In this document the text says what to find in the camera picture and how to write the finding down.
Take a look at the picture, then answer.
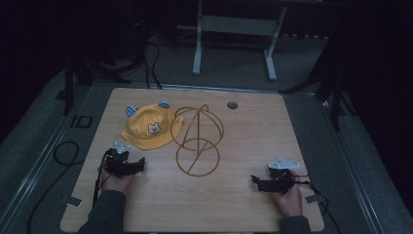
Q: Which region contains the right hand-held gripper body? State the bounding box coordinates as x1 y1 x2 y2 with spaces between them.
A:
266 157 302 195

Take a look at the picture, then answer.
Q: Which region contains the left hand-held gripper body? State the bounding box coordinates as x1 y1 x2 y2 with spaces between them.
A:
102 140 140 179

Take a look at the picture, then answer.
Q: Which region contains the person's left hand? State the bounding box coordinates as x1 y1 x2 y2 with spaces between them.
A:
98 167 136 195

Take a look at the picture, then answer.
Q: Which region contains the person's right hand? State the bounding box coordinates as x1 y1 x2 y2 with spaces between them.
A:
272 171 304 218

